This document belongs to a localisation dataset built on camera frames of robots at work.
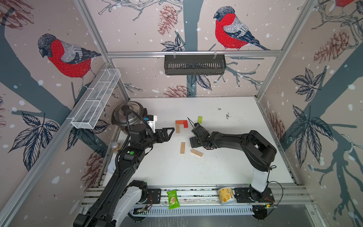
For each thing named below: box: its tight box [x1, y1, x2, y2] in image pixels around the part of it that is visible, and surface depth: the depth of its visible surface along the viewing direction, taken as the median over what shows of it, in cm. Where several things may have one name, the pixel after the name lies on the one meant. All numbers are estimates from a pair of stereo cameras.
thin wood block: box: [175, 123, 181, 134], surface depth 103 cm
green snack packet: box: [166, 189, 181, 210], surface depth 73 cm
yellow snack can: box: [218, 187, 237, 206], surface depth 70 cm
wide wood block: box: [180, 142, 186, 155], surface depth 94 cm
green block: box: [197, 115, 203, 125], surface depth 109 cm
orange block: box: [175, 120, 184, 125], surface depth 106 cm
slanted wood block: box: [190, 148, 204, 158], surface depth 90 cm
